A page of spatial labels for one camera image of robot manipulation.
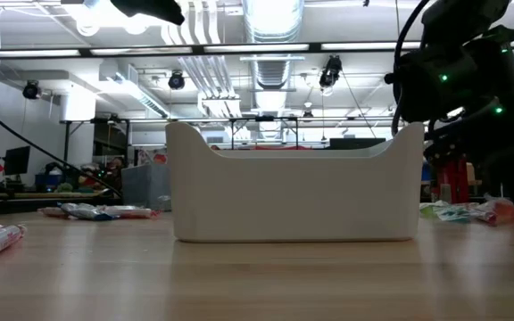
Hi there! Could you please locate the white plastic bin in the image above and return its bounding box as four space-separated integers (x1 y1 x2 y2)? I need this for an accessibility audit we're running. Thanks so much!
165 120 426 243

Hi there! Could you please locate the black metal rack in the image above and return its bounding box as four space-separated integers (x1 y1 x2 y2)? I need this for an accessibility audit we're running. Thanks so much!
59 115 396 164

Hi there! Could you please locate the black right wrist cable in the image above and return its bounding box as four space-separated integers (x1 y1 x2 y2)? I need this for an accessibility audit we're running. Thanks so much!
389 0 433 138

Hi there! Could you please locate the black beam with light strips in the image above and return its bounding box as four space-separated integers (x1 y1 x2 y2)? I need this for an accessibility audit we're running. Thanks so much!
0 40 514 60

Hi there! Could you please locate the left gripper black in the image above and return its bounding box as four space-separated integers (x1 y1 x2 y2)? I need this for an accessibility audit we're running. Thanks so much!
110 0 186 27

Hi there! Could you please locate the clear pink candy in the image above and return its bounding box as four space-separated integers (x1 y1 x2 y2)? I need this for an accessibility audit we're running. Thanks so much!
470 197 514 226

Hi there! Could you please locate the white red bag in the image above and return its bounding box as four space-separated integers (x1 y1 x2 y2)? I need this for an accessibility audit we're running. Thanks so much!
137 148 169 166

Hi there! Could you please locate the thick black cable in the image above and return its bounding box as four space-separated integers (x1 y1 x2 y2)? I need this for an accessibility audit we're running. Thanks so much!
0 94 123 200

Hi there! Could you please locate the black aluminium table frame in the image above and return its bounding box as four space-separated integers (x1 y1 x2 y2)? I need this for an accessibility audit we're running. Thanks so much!
0 191 124 218

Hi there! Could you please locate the silver ventilation duct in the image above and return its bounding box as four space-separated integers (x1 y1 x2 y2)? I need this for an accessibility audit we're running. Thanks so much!
241 0 306 93

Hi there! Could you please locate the black ceiling spotlight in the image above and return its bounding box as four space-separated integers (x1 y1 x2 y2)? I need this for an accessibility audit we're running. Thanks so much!
21 79 43 101
168 70 187 91
318 54 344 89

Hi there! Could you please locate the red soda can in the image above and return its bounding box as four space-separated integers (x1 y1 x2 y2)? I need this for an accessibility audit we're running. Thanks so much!
435 158 468 204

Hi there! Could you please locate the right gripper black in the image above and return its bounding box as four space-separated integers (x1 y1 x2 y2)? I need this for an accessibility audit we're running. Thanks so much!
424 102 514 222

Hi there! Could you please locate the blue box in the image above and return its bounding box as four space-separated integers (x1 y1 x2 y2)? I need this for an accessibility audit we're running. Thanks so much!
35 172 62 188

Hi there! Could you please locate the clear grey plastic bin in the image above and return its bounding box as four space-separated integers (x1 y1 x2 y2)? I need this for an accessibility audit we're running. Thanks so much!
120 163 172 212

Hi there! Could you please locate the black wide monitor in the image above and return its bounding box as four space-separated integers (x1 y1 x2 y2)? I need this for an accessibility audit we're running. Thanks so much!
328 137 387 151

